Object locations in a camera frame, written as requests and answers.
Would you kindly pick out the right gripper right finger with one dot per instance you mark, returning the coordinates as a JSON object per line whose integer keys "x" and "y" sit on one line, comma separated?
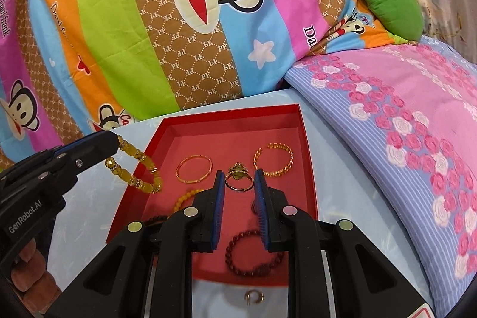
{"x": 335, "y": 270}

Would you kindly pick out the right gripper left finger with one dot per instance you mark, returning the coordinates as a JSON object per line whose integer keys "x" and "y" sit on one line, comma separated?
{"x": 146, "y": 269}

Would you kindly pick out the red jewelry tray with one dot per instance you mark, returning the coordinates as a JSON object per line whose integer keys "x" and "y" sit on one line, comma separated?
{"x": 226, "y": 137}

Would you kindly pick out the left hand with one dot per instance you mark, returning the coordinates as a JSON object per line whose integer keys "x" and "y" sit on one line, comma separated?
{"x": 35, "y": 286}

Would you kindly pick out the thin gold bangle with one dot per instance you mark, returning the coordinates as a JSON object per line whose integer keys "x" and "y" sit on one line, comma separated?
{"x": 194, "y": 169}

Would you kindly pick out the twisted gold bangle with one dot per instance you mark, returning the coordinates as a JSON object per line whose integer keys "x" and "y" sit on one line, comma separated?
{"x": 275, "y": 159}

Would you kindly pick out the pink floral blue pillow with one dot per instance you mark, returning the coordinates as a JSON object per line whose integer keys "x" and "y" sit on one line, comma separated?
{"x": 408, "y": 112}

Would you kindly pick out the colourful monkey cartoon quilt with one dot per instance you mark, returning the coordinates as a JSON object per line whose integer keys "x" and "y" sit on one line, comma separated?
{"x": 71, "y": 67}

